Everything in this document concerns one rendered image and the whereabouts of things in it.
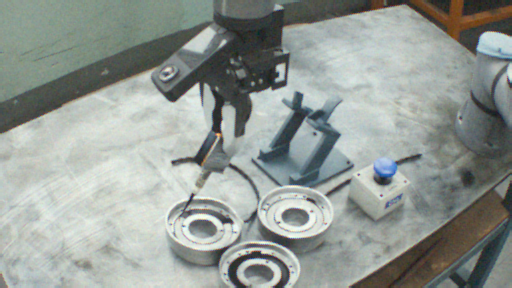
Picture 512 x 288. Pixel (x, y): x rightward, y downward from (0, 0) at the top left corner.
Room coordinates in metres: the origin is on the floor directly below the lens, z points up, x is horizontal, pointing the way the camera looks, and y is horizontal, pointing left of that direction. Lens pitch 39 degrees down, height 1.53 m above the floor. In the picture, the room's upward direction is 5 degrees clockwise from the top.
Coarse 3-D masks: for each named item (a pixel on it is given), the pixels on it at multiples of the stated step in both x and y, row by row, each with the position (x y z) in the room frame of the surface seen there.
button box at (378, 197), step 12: (372, 168) 0.83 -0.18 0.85; (360, 180) 0.80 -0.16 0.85; (372, 180) 0.80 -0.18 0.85; (384, 180) 0.80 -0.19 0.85; (396, 180) 0.80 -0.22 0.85; (360, 192) 0.79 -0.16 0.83; (372, 192) 0.77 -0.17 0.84; (384, 192) 0.77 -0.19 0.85; (396, 192) 0.78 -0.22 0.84; (360, 204) 0.79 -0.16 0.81; (372, 204) 0.77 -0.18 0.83; (384, 204) 0.77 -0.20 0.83; (396, 204) 0.79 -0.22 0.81; (372, 216) 0.76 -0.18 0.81
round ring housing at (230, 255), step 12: (228, 252) 0.64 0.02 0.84; (240, 252) 0.65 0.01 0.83; (264, 252) 0.66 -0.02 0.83; (276, 252) 0.66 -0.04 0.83; (288, 252) 0.65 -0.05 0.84; (228, 264) 0.63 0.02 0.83; (252, 264) 0.63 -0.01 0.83; (264, 264) 0.63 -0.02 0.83; (288, 264) 0.64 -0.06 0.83; (240, 276) 0.61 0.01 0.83; (264, 276) 0.63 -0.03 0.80; (276, 276) 0.61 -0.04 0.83
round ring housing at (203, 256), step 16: (176, 208) 0.72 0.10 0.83; (192, 208) 0.73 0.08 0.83; (208, 208) 0.73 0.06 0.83; (224, 208) 0.73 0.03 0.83; (192, 224) 0.70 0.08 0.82; (208, 224) 0.71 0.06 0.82; (240, 224) 0.70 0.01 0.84; (176, 240) 0.65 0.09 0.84; (192, 240) 0.67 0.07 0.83; (208, 240) 0.67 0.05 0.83; (192, 256) 0.64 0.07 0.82; (208, 256) 0.64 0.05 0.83
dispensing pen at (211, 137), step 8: (208, 136) 0.74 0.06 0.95; (216, 136) 0.74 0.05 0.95; (208, 144) 0.74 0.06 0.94; (200, 152) 0.73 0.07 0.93; (208, 152) 0.73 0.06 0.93; (200, 160) 0.73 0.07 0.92; (200, 176) 0.72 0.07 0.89; (208, 176) 0.73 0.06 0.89; (200, 184) 0.72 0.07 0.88; (192, 192) 0.72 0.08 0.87; (184, 208) 0.71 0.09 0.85
